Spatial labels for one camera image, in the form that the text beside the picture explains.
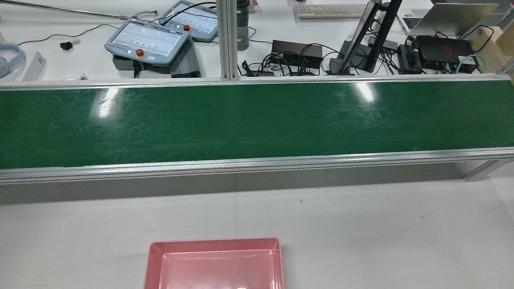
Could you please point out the black hub box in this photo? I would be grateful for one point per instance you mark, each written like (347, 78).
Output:
(297, 48)

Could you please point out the finned grey metal box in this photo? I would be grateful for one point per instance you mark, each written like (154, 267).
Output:
(185, 60)

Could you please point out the pink plastic box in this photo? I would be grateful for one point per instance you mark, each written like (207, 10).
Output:
(217, 269)

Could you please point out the dark grey metal box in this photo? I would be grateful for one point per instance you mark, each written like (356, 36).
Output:
(124, 64)

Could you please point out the white cardboard box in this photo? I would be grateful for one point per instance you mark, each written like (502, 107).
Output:
(34, 66)

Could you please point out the brown cardboard box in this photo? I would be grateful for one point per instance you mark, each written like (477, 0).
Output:
(494, 48)

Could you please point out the green belt conveyor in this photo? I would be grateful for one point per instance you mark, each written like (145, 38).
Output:
(241, 120)

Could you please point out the grey water bottle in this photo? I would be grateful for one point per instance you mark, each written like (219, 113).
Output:
(243, 28)

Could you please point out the grey-blue teach pendant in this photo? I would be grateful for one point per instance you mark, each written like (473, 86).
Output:
(196, 22)
(146, 40)

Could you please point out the dark grey Huawei monitor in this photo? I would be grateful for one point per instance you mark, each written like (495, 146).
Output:
(359, 36)

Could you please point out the white computer keyboard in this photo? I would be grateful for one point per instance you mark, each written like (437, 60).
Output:
(329, 11)

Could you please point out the black adapter block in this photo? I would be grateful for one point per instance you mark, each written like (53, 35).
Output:
(407, 60)

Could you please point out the black mini computer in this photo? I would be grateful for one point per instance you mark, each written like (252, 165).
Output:
(441, 50)

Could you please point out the black and white adapter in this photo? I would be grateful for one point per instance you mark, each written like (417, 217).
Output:
(66, 45)

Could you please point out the silver laptop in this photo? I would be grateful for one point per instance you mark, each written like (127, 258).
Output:
(453, 18)

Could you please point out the long metal rod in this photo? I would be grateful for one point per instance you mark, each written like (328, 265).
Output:
(60, 9)

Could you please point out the light blue headphones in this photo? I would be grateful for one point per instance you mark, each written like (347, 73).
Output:
(4, 69)

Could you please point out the aluminium frame post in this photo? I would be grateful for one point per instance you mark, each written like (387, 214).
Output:
(227, 40)

